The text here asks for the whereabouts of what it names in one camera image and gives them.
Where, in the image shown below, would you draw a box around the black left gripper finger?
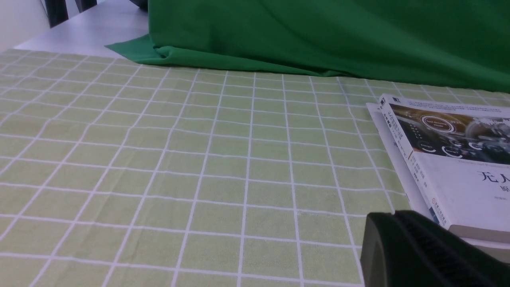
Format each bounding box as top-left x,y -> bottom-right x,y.
360,210 -> 510,287

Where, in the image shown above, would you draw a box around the green checkered tablecloth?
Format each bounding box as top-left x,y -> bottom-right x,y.
0,49 -> 509,287

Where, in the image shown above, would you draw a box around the white bottom book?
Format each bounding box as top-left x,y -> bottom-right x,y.
366,103 -> 510,265

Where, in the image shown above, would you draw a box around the dark chair legs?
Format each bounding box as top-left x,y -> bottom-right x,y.
41,0 -> 98,28

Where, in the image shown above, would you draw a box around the green backdrop cloth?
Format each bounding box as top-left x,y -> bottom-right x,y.
108,0 -> 510,93

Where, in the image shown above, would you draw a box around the white autonomous driving book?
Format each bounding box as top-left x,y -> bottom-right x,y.
379,93 -> 510,244

